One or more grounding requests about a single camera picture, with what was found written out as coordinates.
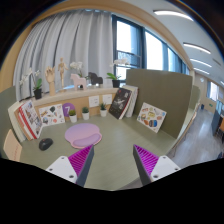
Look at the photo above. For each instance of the small potted plant middle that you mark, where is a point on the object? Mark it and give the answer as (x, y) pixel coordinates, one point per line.
(85, 113)

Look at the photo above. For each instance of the pink horse figure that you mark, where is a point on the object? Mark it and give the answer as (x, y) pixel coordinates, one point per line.
(78, 81)

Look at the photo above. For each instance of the small potted plant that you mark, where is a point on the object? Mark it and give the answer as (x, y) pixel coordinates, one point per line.
(73, 116)
(103, 110)
(85, 113)

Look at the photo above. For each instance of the white book far left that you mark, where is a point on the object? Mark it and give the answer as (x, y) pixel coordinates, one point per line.
(16, 127)

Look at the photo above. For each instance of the small potted plant right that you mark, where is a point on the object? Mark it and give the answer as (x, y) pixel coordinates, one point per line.
(103, 110)

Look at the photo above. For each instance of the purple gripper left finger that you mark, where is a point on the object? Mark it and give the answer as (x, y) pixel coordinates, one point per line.
(74, 168)

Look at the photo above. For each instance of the white orchid black pot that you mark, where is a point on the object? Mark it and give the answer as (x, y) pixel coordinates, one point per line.
(37, 89)
(115, 77)

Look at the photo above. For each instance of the black cover book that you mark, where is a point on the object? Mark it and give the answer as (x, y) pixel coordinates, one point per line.
(120, 102)

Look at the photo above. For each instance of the white orchid behind horse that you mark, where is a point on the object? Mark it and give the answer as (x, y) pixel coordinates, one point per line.
(78, 66)

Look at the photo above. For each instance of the wooden hand model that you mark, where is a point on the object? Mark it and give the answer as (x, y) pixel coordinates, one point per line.
(50, 77)

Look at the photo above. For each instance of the white orchid black pot left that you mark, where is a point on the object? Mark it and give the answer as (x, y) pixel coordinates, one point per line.
(37, 89)

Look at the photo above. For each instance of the colourful sticker card right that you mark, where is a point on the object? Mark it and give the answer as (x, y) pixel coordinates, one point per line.
(151, 117)

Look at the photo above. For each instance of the grey curtain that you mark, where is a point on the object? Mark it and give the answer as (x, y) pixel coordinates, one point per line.
(83, 36)

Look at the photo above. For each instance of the small potted plant left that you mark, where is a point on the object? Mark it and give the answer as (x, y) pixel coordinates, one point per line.
(73, 116)

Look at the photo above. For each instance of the red white book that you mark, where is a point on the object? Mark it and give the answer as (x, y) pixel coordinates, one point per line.
(31, 119)

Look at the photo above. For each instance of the black horse figure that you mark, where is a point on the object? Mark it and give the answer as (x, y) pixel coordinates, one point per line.
(95, 79)

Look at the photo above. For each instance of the wooden mannequin figure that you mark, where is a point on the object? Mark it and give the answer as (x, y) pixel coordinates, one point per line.
(61, 68)

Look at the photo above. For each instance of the white orchid black pot right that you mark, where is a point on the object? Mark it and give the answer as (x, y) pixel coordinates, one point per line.
(115, 77)

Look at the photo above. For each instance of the purple mouse pad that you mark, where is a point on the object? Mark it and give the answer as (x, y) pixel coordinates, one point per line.
(83, 134)

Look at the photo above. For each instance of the purple number seven sign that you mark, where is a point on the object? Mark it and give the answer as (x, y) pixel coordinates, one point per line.
(66, 108)

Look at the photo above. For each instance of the wooden shelf ledge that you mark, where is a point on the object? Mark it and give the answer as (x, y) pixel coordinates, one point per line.
(79, 99)

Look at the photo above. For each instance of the white book behind black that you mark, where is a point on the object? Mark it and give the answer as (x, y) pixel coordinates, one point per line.
(133, 99)

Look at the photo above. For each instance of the black computer mouse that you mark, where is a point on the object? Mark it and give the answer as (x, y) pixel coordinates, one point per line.
(45, 143)

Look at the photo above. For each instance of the sticker picture card left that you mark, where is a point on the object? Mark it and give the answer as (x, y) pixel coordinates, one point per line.
(52, 115)

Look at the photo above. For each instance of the green partition panel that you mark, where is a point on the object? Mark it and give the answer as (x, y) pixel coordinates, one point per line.
(168, 91)

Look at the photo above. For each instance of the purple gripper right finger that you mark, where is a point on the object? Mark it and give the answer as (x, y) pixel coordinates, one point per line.
(152, 167)

